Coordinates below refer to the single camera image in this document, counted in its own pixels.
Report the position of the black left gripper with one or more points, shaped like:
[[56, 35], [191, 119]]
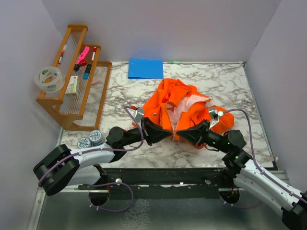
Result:
[[152, 132]]

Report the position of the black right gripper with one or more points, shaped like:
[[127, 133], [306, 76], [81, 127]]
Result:
[[194, 134]]

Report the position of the orange zip jacket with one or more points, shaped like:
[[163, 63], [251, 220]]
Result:
[[176, 106]]

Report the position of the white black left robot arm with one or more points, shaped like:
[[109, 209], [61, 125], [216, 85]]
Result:
[[57, 169]]

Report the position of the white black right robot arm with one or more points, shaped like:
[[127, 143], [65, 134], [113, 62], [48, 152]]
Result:
[[288, 202]]

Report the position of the blue white patterned tin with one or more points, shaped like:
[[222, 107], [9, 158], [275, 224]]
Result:
[[96, 138]]

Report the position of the blue folder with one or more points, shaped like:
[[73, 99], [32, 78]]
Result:
[[145, 69]]

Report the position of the wooden tiered rack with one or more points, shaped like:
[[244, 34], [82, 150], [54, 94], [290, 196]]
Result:
[[84, 111]]

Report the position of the blue black marker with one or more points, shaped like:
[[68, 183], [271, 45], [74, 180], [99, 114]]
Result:
[[87, 72]]

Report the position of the small white green box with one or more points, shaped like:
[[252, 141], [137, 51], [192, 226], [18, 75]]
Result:
[[73, 86]]

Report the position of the red black small clip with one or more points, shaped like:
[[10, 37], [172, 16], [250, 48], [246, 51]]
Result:
[[79, 65]]

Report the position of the red white marker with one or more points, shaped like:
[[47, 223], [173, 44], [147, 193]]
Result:
[[93, 54]]

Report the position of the pink highlighter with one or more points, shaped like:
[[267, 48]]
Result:
[[83, 54]]

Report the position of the clear tape roll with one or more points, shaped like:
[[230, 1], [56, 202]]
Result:
[[49, 79]]

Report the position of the red capped pen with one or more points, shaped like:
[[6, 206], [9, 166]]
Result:
[[61, 56]]

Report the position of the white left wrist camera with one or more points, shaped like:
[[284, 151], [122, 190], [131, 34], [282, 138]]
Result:
[[138, 115]]

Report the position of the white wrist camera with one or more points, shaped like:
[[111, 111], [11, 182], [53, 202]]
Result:
[[215, 116], [138, 115]]

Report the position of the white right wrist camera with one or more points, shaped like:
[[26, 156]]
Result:
[[215, 116]]

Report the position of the black mounting rail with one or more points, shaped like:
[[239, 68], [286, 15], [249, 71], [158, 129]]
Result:
[[164, 183]]

